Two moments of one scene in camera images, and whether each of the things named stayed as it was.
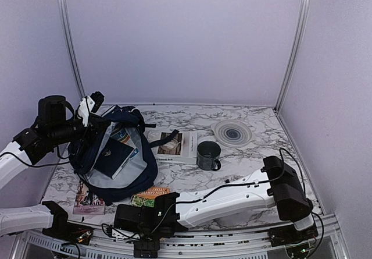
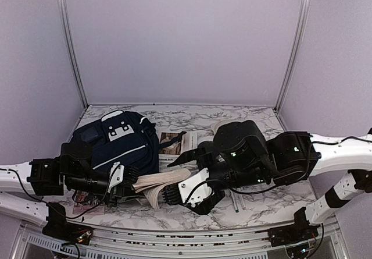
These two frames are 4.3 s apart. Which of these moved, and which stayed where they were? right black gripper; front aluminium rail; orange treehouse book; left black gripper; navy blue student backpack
Moved: orange treehouse book; navy blue student backpack; right black gripper; left black gripper
Stayed: front aluminium rail
